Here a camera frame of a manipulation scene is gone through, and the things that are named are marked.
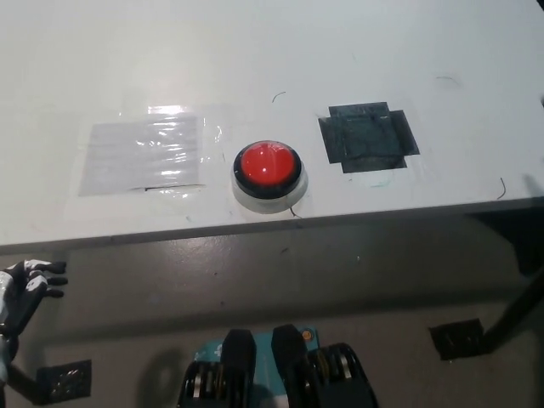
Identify black tape patch on desk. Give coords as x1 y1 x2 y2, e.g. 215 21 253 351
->
317 100 422 174

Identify robot torso black teal blocks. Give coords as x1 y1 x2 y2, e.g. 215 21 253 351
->
175 323 379 408

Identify red dome push button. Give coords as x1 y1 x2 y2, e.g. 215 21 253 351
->
230 139 308 214

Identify black table frame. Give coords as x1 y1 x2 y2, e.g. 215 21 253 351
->
465 202 544 275

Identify clear tape film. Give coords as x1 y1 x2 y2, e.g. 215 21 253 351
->
76 103 226 201

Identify black metal table leg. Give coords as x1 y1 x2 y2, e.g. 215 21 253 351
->
7 364 48 405
483 271 544 354

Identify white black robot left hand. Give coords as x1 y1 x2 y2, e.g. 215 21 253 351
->
0 259 70 340

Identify white paper sheet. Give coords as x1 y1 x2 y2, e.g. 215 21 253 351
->
77 114 208 197

